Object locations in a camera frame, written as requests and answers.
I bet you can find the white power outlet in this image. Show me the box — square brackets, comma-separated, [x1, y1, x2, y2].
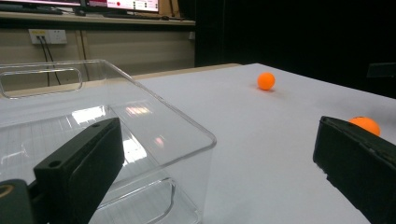
[28, 28, 68, 45]

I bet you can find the black keyboard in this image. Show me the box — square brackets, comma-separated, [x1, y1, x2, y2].
[0, 7, 64, 16]

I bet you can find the orange ball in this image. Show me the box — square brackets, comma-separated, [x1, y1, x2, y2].
[347, 116, 382, 137]
[257, 72, 276, 91]

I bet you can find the wooden desk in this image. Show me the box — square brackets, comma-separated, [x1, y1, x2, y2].
[0, 11, 196, 31]

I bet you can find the clear plastic container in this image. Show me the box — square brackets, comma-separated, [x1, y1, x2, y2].
[0, 59, 218, 224]

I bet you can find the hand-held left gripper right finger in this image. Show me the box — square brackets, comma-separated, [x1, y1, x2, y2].
[312, 116, 396, 224]

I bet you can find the black power cable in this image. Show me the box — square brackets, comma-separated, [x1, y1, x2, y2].
[36, 35, 51, 88]
[43, 35, 63, 87]

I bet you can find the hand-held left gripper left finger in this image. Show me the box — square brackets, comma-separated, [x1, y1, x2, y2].
[32, 117, 125, 224]

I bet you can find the computer monitor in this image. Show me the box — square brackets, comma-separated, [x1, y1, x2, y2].
[0, 0, 82, 7]
[87, 0, 160, 13]

